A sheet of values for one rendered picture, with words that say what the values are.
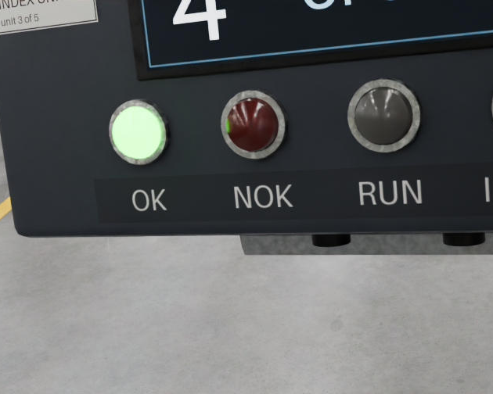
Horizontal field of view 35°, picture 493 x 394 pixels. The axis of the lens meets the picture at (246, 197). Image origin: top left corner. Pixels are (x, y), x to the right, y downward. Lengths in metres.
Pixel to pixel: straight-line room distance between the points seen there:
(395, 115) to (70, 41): 0.14
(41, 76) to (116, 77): 0.04
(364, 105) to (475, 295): 1.98
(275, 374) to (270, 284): 0.45
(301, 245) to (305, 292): 1.96
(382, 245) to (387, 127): 0.11
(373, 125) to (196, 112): 0.07
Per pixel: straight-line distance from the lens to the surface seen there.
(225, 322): 2.30
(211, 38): 0.31
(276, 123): 0.30
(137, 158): 0.33
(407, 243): 0.38
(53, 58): 0.34
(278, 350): 2.13
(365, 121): 0.28
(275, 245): 0.39
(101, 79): 0.33
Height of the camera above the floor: 1.21
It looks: 23 degrees down
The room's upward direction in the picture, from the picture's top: 12 degrees counter-clockwise
